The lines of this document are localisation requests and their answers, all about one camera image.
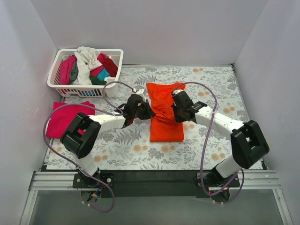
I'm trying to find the orange t shirt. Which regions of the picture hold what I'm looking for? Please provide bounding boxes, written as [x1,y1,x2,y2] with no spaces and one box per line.
[146,82,185,143]

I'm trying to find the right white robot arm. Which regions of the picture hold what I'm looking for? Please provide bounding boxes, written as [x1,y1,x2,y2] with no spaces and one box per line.
[172,90,270,187]

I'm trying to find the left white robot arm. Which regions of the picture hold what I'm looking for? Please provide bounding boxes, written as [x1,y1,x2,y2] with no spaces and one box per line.
[60,94,155,188]

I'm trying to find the floral patterned table mat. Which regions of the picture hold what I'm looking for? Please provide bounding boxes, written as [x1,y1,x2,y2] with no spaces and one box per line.
[62,66,248,170]

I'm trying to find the white plastic laundry basket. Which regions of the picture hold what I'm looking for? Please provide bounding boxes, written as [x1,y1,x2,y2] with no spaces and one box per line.
[47,47,123,98]

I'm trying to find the teal shirt in basket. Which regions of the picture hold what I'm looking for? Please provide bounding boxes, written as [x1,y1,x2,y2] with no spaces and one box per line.
[97,68,110,81]

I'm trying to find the dark red shirt in basket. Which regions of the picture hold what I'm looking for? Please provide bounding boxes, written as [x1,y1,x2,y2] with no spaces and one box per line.
[102,58,118,77]

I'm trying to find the dark green shirt in basket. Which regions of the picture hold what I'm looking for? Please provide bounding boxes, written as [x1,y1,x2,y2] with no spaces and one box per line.
[90,75,107,86]

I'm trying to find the white shirt in basket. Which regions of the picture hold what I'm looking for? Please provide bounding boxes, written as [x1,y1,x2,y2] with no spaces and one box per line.
[74,46,102,85]

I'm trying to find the grey shirt in basket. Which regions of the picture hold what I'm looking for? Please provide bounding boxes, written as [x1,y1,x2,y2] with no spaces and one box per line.
[68,61,78,84]

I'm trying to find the folded magenta t shirt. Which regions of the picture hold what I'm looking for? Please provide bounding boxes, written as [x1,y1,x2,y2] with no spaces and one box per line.
[46,105,95,139]

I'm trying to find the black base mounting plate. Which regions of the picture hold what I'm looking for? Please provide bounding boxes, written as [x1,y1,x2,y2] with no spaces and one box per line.
[72,170,241,200]

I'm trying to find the magenta shirt in basket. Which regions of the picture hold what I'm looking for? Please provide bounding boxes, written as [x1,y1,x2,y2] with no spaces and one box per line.
[59,55,104,85]

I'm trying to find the folded white shirt under magenta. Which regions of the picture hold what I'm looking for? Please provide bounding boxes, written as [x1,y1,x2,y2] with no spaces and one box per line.
[44,118,51,135]

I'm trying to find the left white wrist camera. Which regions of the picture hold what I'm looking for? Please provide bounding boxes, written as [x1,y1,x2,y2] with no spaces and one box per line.
[134,89,146,101]

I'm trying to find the aluminium frame rail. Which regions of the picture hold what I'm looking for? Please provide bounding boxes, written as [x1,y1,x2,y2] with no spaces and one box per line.
[30,170,282,190]

